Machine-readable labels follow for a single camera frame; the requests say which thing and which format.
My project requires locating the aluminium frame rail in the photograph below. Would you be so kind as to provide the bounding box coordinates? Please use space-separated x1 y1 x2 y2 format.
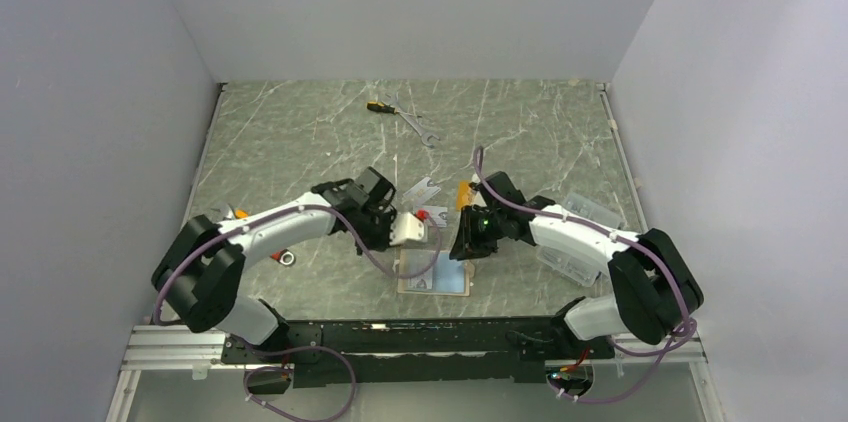
105 319 723 422

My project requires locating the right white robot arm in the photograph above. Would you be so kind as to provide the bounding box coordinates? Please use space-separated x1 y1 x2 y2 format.
450 172 704 357

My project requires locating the black yellow screwdriver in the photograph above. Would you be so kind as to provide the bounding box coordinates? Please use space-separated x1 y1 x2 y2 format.
366 101 401 115

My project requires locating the clear plastic screw box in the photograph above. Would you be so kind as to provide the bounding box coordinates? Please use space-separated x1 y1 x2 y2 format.
536 192 626 287

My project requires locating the white printed credit card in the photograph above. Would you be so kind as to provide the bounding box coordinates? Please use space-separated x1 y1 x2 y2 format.
402 177 441 206

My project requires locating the silver credit card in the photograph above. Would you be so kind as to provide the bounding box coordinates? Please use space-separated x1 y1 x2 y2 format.
414 205 449 227

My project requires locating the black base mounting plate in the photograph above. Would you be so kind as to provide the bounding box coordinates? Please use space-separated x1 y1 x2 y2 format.
220 316 616 388

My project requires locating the red adjustable wrench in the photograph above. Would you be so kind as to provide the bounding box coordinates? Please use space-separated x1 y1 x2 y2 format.
270 249 297 267

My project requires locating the orange credit card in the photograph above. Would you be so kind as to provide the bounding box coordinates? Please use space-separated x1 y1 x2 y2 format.
455 180 477 212

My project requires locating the blue credit card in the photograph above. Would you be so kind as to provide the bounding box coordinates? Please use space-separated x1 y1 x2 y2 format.
432 259 470 296

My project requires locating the beige leather card holder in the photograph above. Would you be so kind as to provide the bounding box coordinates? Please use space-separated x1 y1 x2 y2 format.
395 250 474 297

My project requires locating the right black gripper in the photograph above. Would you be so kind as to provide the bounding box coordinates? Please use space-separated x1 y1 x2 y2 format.
449 204 506 260

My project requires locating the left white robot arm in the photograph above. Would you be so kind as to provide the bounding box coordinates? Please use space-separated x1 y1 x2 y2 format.
151 167 397 362

